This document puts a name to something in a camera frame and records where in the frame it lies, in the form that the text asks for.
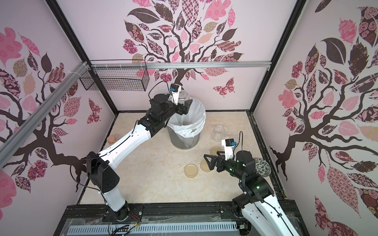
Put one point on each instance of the small jar pink lid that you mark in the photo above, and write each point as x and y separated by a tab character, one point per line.
111	140

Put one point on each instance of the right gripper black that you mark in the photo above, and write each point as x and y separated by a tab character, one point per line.
222	162

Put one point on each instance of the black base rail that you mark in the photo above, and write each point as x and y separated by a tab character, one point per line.
79	215

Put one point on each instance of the glass jar tan lid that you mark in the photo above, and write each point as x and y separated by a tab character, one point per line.
184	96
218	133

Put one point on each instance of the black wire basket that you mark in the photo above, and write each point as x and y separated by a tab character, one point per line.
116	75

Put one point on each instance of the white trash bag liner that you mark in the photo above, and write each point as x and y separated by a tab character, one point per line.
192	123

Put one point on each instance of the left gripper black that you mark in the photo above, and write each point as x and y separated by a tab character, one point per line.
180	110

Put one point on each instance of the aluminium rail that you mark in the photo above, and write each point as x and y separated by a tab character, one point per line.
183	65
9	148

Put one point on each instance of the white slotted cable duct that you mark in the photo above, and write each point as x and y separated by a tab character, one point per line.
157	229

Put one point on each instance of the aluminium rail left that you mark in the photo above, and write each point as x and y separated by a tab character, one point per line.
9	148

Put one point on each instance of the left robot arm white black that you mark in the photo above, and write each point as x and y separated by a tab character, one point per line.
101	166

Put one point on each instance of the aluminium rail back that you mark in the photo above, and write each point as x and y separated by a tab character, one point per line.
183	65

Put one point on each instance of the grey trash bin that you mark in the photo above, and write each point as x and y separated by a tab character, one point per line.
182	143

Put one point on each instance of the patterned ball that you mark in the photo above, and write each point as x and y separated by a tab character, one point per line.
262	167

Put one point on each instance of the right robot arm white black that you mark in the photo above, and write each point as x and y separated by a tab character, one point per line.
258	203

